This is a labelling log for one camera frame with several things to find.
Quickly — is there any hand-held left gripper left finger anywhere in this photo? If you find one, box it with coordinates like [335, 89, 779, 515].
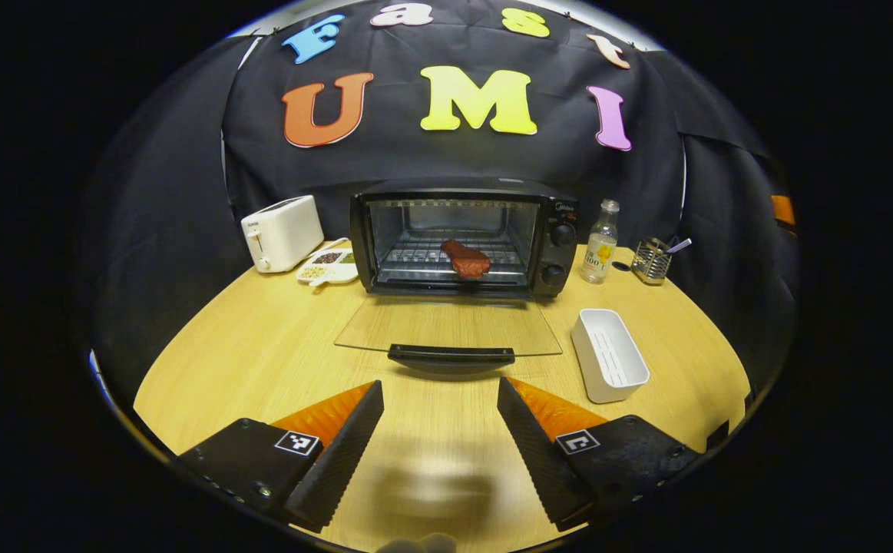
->
[176, 379, 385, 533]

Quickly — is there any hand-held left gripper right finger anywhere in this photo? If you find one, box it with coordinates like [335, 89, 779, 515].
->
[497, 376, 703, 533]

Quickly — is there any brown meat piece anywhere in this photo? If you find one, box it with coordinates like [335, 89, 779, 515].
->
[441, 240, 491, 280]

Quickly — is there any black electric oven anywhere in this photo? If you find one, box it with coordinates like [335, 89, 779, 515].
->
[335, 178, 579, 377]

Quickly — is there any white plastic tray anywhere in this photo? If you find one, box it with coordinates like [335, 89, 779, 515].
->
[571, 309, 650, 404]

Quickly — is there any clear bottle with yellow label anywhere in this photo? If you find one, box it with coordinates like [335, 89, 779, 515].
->
[580, 199, 620, 284]

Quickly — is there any white divided dish with beans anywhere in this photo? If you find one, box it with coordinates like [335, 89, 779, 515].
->
[296, 246, 360, 286]

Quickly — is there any white toaster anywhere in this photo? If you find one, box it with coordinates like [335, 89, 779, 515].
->
[241, 195, 325, 273]

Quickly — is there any metal wire utensil holder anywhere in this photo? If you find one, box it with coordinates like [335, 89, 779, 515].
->
[632, 237, 673, 286]

